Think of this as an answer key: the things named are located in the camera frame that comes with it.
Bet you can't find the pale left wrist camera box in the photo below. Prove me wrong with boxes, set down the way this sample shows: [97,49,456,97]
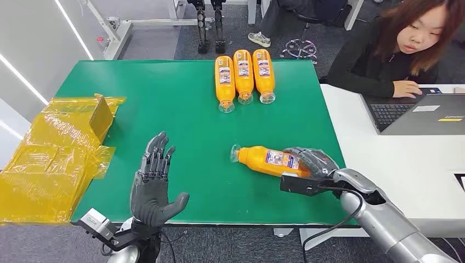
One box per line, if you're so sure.
[79,208,116,242]

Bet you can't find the yellow taped cardboard box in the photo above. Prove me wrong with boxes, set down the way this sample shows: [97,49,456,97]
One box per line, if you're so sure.
[0,93,127,224]

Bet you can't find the grey laptop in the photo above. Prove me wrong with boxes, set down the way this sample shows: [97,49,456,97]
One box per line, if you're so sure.
[361,87,465,136]

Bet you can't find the green table mat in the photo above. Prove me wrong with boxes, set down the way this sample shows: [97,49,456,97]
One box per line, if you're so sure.
[54,59,351,226]

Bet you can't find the white desk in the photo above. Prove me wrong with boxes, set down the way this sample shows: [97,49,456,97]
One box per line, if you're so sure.
[273,83,465,251]

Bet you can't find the orange bottle with clear cap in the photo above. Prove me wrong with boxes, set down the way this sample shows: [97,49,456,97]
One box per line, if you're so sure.
[214,55,236,114]
[230,144,311,179]
[232,49,254,106]
[252,48,276,105]

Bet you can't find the person's hand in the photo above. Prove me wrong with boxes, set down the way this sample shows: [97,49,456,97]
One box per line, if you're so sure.
[392,80,423,99]

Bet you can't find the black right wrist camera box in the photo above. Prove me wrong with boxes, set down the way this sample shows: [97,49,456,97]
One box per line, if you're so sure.
[280,171,341,197]

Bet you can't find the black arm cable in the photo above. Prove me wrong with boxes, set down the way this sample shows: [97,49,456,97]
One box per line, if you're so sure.
[302,186,364,263]

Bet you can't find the office chair with chrome base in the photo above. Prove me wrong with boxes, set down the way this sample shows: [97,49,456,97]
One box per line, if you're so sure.
[279,0,353,65]

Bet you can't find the black robot legs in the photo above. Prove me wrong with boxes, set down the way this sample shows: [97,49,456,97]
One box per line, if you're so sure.
[187,0,228,55]

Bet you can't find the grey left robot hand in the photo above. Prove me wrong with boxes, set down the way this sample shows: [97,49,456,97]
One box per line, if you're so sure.
[129,131,190,229]

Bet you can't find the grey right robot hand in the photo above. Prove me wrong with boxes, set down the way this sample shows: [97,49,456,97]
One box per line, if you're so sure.
[282,146,340,181]

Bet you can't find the seated person with sneaker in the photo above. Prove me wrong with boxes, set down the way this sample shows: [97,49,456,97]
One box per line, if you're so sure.
[247,0,313,48]

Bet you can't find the white metal frame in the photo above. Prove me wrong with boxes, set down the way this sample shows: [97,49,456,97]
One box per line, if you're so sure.
[78,0,215,61]

